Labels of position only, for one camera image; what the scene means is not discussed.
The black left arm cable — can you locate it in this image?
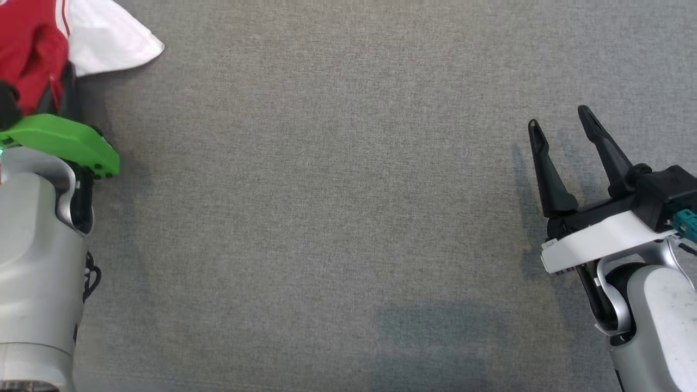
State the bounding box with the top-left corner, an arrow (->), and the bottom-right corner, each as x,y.
74,250 -> 102,341

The red jersey with white sleeves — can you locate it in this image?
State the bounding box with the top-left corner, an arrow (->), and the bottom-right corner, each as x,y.
0,0 -> 165,116

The teal right camera connector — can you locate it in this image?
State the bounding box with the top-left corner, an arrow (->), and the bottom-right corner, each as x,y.
672,210 -> 697,243

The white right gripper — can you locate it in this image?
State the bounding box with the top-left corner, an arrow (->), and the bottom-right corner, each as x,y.
527,105 -> 678,274

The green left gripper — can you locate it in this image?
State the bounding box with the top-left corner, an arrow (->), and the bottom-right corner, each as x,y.
0,61 -> 120,179

